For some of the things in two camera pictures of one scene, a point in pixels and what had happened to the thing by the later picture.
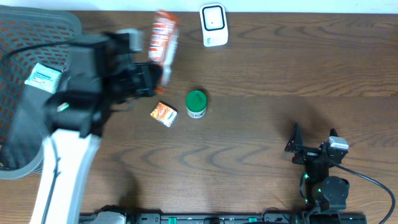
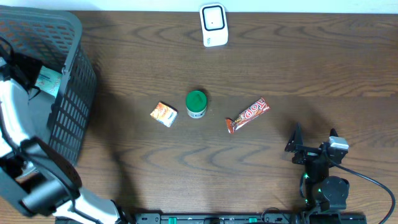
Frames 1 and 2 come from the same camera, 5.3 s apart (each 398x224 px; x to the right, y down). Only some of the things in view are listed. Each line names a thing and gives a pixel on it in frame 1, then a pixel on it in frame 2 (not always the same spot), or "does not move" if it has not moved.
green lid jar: x=196 y=104 does not move
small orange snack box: x=165 y=113 does not move
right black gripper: x=296 y=141 does not move
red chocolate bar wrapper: x=163 y=43 -> x=260 y=106
